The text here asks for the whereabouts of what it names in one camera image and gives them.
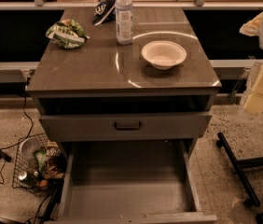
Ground snack bags in basket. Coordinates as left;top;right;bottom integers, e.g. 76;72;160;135
33;141;67;180

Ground open lower grey drawer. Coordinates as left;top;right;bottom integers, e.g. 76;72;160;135
56;140;216;224

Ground black chair base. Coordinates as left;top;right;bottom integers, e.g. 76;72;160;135
216;133;263;224

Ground upper grey drawer with handle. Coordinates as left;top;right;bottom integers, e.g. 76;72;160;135
40;112;212;142

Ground white paper bowl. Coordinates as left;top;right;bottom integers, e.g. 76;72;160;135
142;40;187;70

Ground clear plastic water bottle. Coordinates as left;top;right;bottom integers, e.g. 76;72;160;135
115;0;133;45

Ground green chip bag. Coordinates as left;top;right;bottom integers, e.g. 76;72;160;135
46;19;90;49

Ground black wire basket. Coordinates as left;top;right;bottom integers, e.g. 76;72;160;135
12;133;62;193

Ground dark blue chip bag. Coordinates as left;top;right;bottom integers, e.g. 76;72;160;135
92;0;116;26

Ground black cable on floor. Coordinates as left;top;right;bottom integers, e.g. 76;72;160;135
0;93;35;200

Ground grey drawer cabinet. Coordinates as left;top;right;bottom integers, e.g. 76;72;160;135
28;7;221;155

